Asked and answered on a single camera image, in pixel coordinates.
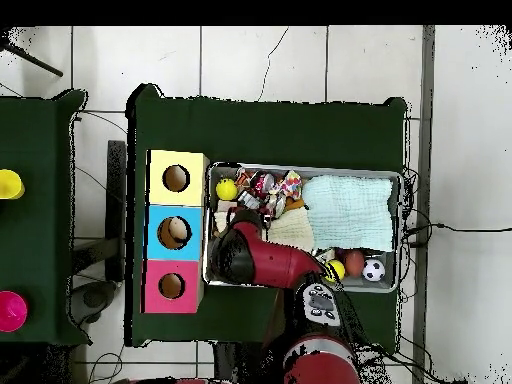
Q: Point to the cream muslin cloth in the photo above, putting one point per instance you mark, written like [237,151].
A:
[292,230]

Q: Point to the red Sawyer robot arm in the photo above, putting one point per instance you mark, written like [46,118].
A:
[276,264]

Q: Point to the wooden box with three holes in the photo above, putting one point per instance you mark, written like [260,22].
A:
[160,192]

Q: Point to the shallow clear mesh bin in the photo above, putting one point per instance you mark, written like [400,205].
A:
[352,171]

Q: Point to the crushed red drink can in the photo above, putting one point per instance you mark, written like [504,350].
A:
[262,184]

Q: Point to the plain wooden cube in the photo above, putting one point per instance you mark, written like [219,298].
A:
[227,206]

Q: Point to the yellow smiley ball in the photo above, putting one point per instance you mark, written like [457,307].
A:
[226,189]

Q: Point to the colourful polka-dot wrapper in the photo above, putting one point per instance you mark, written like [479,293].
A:
[291,184]

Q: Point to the beige round toy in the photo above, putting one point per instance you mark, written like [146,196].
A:
[178,228]

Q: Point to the dark green table cloth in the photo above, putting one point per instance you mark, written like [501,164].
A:
[260,132]

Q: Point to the pale mint muslin cloth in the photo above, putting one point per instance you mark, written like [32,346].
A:
[348,212]

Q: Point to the plain yellow ball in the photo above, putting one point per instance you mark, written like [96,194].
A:
[336,270]

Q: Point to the reddish brown ball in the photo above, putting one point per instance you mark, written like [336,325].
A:
[354,263]

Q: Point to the small soccer ball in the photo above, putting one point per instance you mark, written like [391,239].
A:
[373,270]

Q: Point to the dark green side-table cloth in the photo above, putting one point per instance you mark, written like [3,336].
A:
[40,240]

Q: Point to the yellow plastic cup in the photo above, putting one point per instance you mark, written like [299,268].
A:
[10,184]

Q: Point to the pink plastic cup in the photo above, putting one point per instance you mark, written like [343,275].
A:
[12,311]

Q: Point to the black tripod leg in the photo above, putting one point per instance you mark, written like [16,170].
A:
[36,64]

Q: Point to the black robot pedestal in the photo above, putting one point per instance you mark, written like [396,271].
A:
[240,364]

